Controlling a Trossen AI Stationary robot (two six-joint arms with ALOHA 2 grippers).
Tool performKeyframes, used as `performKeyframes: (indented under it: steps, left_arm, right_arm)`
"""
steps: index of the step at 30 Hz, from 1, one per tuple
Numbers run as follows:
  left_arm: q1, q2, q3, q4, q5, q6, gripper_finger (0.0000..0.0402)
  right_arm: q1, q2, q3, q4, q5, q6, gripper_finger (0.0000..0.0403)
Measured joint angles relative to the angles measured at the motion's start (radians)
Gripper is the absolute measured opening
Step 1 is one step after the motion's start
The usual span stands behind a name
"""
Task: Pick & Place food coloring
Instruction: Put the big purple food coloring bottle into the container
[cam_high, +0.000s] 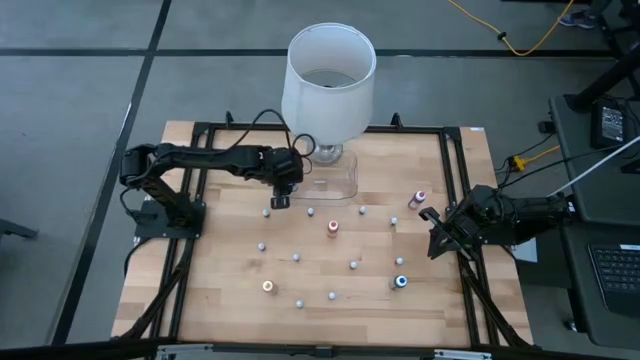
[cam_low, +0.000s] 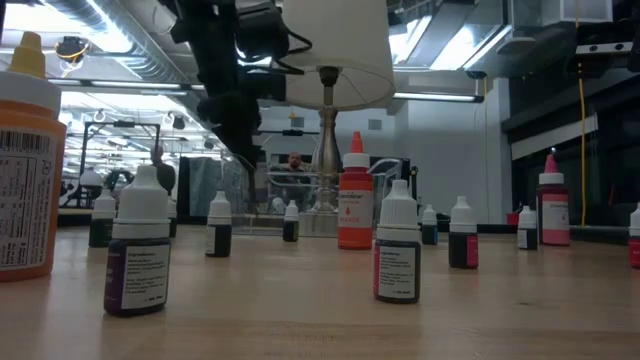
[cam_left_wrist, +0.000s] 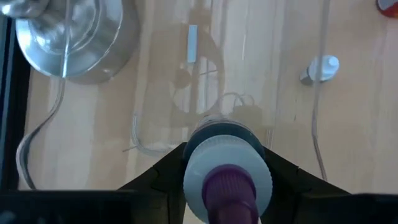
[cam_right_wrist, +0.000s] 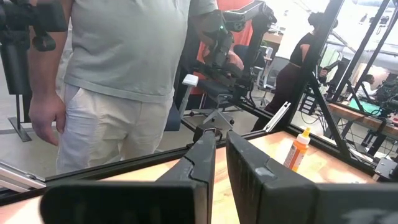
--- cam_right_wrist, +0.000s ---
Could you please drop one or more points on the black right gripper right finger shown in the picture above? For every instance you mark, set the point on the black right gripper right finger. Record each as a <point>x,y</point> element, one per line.
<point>248,180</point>

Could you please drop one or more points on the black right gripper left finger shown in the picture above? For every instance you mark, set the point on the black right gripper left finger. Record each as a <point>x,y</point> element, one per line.
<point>192,174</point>

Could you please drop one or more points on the large yellow food coloring bottle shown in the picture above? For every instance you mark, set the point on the large yellow food coloring bottle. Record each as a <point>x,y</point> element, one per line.
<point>295,155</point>

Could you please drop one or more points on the black background robot arm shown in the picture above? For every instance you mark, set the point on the black background robot arm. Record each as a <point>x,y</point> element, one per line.
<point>388,96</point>
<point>222,46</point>

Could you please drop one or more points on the office chair white armrest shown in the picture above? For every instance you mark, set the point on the office chair white armrest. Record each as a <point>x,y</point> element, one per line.
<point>214,88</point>

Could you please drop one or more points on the grey office chair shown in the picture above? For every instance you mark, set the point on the grey office chair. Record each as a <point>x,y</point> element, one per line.
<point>273,74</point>

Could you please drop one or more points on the wooden workbench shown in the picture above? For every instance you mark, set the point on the wooden workbench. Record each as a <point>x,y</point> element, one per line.
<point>357,116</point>

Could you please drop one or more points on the black box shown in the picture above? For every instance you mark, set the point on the black box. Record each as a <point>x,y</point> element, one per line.
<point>385,168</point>

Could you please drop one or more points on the green mat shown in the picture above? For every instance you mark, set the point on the green mat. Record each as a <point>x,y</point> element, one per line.
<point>367,107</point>

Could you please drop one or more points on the person's hand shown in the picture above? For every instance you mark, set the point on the person's hand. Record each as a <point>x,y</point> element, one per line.
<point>43,118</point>

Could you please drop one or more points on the black equipment stand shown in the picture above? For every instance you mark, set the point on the black equipment stand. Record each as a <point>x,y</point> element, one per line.
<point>15,68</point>

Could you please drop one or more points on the black frame clamp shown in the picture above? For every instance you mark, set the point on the black frame clamp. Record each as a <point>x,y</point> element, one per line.
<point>199,128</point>

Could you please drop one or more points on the silver aluminium bracket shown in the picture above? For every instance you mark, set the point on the silver aluminium bracket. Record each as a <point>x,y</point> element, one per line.
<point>276,117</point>

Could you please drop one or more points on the black aluminium table frame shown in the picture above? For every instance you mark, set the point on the black aluminium table frame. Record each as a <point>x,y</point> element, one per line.
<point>109,168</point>

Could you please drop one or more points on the silver aluminium rail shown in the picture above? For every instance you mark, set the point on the silver aluminium rail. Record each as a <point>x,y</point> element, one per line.
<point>18,180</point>

